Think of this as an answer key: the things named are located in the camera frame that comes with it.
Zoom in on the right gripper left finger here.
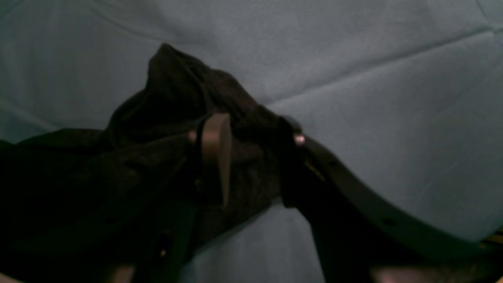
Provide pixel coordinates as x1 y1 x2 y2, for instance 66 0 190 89
134 113 232 283

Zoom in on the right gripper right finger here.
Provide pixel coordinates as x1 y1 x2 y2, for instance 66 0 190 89
279 117 502 283

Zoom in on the black T-shirt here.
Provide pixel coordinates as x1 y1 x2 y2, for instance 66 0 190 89
1 44 281 283

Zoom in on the blue table cloth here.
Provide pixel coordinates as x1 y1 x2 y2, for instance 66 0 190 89
1 0 502 283

